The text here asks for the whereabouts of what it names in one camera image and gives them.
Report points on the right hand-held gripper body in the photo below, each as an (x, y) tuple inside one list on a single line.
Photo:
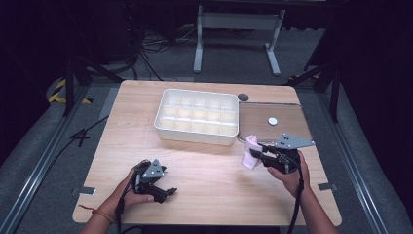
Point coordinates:
[(285, 156)]

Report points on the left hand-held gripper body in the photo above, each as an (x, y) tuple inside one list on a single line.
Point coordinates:
[(155, 170)]

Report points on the pink sock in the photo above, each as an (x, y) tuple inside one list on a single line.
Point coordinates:
[(250, 156)]

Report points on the person's right hand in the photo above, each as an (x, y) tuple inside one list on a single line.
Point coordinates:
[(293, 182)]

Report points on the person's left hand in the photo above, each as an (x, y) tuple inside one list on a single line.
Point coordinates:
[(130, 191)]

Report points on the clear lid with white knob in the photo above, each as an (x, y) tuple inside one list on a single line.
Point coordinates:
[(276, 123)]

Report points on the grey tape piece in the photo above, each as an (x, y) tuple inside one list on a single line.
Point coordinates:
[(83, 191), (327, 186)]

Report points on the dark round table grommet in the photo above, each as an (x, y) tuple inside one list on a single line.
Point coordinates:
[(243, 97)]

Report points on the white divided storage box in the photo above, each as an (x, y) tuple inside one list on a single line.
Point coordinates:
[(196, 117)]

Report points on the black tape floor mark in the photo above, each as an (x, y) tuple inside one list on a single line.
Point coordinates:
[(80, 136)]

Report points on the black metal stand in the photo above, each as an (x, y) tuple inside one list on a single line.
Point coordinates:
[(334, 87), (69, 84)]

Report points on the yellow black floor tape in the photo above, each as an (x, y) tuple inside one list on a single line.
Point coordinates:
[(56, 95)]

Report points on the aluminium floor rail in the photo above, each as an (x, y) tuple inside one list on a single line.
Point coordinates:
[(352, 162), (39, 165)]

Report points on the white metal table frame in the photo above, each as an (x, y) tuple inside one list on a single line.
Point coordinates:
[(207, 21)]

